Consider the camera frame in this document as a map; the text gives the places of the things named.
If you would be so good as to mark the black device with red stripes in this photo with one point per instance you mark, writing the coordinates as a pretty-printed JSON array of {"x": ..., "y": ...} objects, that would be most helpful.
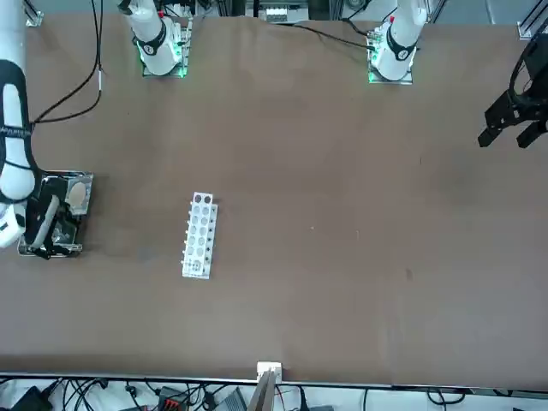
[{"x": 171, "y": 402}]

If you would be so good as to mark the steel tray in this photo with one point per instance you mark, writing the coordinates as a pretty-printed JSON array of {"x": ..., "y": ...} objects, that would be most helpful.
[{"x": 68, "y": 244}]

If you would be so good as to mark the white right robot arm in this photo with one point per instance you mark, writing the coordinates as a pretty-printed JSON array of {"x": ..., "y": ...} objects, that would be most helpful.
[{"x": 154, "y": 47}]

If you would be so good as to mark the aluminium camera post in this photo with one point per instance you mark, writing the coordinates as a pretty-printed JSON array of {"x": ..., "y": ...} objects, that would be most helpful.
[{"x": 269, "y": 372}]

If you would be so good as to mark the white test tube rack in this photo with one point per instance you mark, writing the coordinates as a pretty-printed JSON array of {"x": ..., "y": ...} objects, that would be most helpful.
[{"x": 205, "y": 275}]

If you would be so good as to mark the grey metal box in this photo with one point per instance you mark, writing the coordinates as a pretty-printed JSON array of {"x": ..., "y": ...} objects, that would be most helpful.
[{"x": 233, "y": 402}]

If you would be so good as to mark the white power strip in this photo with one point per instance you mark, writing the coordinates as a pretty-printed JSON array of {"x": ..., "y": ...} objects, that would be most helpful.
[{"x": 276, "y": 15}]

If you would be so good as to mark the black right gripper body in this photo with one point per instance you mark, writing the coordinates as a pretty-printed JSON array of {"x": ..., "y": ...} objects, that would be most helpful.
[{"x": 30, "y": 231}]

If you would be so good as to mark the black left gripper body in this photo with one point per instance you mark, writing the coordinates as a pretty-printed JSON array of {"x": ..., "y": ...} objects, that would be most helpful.
[{"x": 537, "y": 64}]

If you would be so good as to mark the aluminium corner profile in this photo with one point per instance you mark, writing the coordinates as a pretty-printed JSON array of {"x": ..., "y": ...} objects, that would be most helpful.
[
  {"x": 528, "y": 27},
  {"x": 35, "y": 18}
]

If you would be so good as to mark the black power adapter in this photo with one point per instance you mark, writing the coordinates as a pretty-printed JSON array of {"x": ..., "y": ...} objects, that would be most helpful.
[{"x": 30, "y": 400}]

